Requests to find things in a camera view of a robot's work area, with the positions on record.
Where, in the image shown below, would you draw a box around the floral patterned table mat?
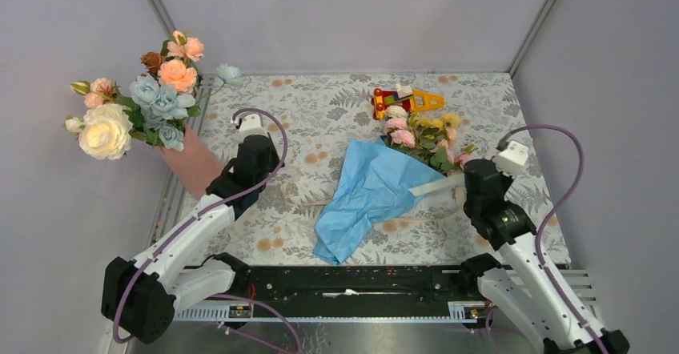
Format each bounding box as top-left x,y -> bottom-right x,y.
177,73 -> 573,267

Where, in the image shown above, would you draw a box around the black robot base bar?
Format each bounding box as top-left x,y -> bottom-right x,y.
204,253 -> 492,310

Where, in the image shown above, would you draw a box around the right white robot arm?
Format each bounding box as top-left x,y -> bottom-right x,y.
459,140 -> 630,353

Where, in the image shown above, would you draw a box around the blue paper bouquet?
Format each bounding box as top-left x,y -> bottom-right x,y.
313,106 -> 472,265

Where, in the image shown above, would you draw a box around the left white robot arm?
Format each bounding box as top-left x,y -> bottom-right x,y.
101,108 -> 288,344

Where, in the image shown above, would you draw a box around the cream ribbon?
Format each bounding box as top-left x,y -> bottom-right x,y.
283,173 -> 468,223

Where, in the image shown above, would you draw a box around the flowers in vase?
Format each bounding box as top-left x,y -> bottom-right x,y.
63,30 -> 245,161

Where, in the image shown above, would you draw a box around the pink ceramic vase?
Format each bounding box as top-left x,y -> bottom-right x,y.
160,127 -> 224,199

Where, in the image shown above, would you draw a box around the colourful toy block car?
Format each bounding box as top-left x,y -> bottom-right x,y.
372,83 -> 445,119

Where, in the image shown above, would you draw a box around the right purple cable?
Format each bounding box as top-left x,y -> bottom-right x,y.
496,124 -> 611,354

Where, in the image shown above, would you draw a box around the white slotted cable duct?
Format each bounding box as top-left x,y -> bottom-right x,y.
174,298 -> 488,324

